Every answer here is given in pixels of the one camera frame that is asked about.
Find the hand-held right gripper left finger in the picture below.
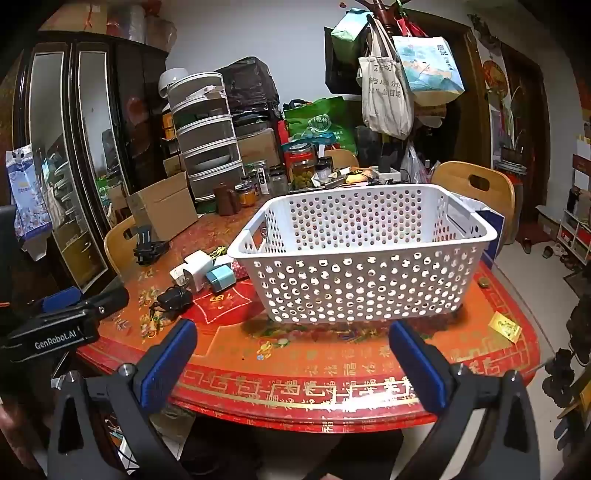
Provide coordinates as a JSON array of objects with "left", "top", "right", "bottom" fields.
[{"left": 46, "top": 318, "right": 199, "bottom": 480}]

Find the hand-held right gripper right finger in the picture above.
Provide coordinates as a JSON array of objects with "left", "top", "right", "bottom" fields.
[{"left": 389, "top": 320, "right": 542, "bottom": 480}]

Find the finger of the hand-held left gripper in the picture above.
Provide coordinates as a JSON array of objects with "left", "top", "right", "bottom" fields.
[
  {"left": 84, "top": 285, "right": 131, "bottom": 320},
  {"left": 30, "top": 286, "right": 85, "bottom": 315}
]

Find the black charger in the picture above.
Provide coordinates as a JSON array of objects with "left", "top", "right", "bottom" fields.
[{"left": 151, "top": 285, "right": 194, "bottom": 315}]

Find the white cube charger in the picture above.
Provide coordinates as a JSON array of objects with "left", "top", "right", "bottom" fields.
[{"left": 185, "top": 250, "right": 214, "bottom": 291}]

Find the teal charger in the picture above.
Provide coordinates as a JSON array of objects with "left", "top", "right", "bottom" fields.
[{"left": 205, "top": 265, "right": 236, "bottom": 293}]

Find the white perforated plastic basket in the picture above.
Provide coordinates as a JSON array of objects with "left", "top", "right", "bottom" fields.
[{"left": 227, "top": 184, "right": 498, "bottom": 324}]

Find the wooden chair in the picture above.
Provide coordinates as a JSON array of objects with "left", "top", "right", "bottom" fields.
[
  {"left": 431, "top": 161, "right": 516, "bottom": 245},
  {"left": 104, "top": 215, "right": 139, "bottom": 280},
  {"left": 323, "top": 149, "right": 360, "bottom": 169}
]

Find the black clip holder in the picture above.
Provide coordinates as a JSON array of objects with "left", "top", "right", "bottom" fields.
[{"left": 133, "top": 224, "right": 171, "bottom": 266}]

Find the open cardboard box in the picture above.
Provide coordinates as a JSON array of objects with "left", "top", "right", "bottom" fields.
[{"left": 126, "top": 172, "right": 199, "bottom": 241}]

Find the blue and white plastic bag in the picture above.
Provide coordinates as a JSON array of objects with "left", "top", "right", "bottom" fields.
[{"left": 6, "top": 144, "right": 52, "bottom": 241}]

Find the brown jar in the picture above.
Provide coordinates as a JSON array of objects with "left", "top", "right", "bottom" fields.
[{"left": 213, "top": 183, "right": 241, "bottom": 216}]

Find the blue and white box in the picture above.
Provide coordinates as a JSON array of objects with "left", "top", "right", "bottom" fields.
[{"left": 475, "top": 208, "right": 506, "bottom": 266}]

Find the orange jar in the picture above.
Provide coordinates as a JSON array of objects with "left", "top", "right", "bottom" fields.
[{"left": 235, "top": 182, "right": 258, "bottom": 208}]

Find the dark mirrored wardrobe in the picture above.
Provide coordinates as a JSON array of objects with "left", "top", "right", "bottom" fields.
[{"left": 0, "top": 32, "right": 171, "bottom": 296}]

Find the plastic drawer tower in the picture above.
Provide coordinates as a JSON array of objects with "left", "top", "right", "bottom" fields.
[{"left": 167, "top": 72, "right": 245, "bottom": 201}]

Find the clear plastic bag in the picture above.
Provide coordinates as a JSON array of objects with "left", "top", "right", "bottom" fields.
[{"left": 399, "top": 141, "right": 430, "bottom": 185}]

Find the white shoe rack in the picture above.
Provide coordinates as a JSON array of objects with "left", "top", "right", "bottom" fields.
[{"left": 556, "top": 210, "right": 591, "bottom": 264}]

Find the closed cardboard box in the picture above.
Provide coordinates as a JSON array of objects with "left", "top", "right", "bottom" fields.
[{"left": 235, "top": 128, "right": 281, "bottom": 169}]

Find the white round container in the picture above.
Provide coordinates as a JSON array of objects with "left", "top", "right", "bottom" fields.
[{"left": 158, "top": 68, "right": 190, "bottom": 99}]

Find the red lid olive jar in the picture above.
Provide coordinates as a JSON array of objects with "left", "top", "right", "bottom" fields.
[{"left": 288, "top": 143, "right": 318, "bottom": 190}]

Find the black bag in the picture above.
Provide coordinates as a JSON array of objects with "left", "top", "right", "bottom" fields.
[{"left": 215, "top": 56, "right": 281, "bottom": 114}]

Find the wooden door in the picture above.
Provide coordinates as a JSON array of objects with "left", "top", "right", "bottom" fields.
[{"left": 416, "top": 9, "right": 492, "bottom": 171}]

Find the green shopping bag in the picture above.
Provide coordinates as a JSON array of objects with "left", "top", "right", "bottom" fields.
[{"left": 283, "top": 96, "right": 358, "bottom": 155}]

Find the plastic wrapped bundle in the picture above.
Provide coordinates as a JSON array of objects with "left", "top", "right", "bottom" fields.
[{"left": 108, "top": 4, "right": 177, "bottom": 51}]

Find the beige tote bag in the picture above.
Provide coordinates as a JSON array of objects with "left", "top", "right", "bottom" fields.
[{"left": 356, "top": 18, "right": 415, "bottom": 139}]

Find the blue printed shopping bag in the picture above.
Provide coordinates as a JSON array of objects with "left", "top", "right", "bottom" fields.
[{"left": 392, "top": 36, "right": 465, "bottom": 107}]

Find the green paper bag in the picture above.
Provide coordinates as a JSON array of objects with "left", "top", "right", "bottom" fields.
[{"left": 330, "top": 8, "right": 372, "bottom": 56}]

